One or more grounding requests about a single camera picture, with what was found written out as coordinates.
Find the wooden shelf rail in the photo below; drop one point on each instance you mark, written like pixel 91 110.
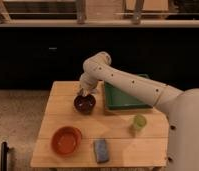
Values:
pixel 99 13

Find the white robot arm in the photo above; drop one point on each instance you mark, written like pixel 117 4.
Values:
pixel 180 107

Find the green plastic tray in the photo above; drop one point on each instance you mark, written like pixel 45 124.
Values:
pixel 115 99

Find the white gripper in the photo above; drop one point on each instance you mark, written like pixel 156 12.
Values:
pixel 88 84

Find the orange bowl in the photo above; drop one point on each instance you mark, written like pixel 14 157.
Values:
pixel 66 141

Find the dark purple bowl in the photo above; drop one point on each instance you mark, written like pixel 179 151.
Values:
pixel 84 104

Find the blue grey folded towel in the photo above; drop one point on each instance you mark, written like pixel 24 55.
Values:
pixel 101 151

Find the green plastic cup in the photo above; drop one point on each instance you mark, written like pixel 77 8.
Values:
pixel 139 122

